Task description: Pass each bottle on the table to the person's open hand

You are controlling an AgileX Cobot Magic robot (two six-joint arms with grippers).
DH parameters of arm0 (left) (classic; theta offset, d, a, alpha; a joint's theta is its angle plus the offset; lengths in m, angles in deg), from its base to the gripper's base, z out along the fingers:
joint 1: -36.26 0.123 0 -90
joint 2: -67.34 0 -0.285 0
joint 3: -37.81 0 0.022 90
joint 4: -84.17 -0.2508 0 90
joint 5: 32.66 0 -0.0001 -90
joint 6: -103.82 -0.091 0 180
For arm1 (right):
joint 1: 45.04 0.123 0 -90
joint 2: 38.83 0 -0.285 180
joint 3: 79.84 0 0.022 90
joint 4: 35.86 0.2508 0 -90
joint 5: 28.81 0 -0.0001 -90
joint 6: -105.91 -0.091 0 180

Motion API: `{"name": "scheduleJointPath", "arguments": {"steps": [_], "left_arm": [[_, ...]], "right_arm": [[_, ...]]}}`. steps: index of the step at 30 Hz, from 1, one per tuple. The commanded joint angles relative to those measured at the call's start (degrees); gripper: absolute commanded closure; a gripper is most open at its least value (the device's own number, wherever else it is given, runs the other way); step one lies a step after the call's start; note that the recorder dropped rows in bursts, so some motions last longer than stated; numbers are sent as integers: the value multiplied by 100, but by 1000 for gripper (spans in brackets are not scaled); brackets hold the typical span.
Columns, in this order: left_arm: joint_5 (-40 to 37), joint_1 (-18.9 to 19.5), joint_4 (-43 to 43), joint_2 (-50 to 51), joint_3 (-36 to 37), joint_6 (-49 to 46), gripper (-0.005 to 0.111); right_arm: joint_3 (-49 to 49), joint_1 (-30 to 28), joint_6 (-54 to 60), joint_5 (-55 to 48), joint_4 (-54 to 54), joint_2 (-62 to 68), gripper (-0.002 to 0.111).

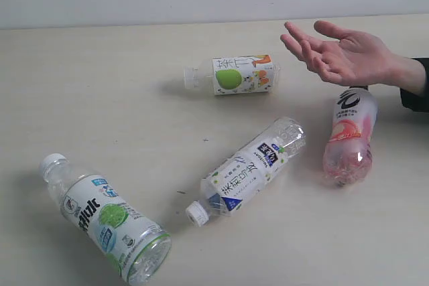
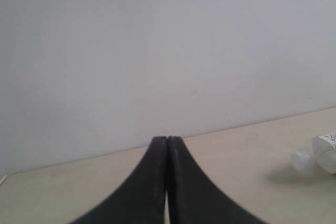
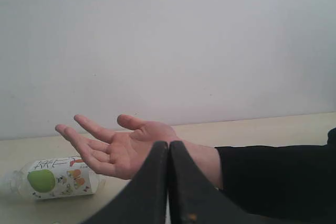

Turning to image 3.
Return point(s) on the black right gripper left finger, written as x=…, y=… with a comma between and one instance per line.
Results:
x=143, y=199

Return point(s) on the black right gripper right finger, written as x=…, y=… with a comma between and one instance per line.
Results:
x=192, y=197

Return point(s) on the green apple label bottle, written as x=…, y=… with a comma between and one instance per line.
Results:
x=51, y=179

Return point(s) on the forearm in black sleeve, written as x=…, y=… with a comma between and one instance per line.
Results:
x=290, y=182

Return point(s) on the open bare human hand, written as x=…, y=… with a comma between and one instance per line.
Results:
x=112, y=153

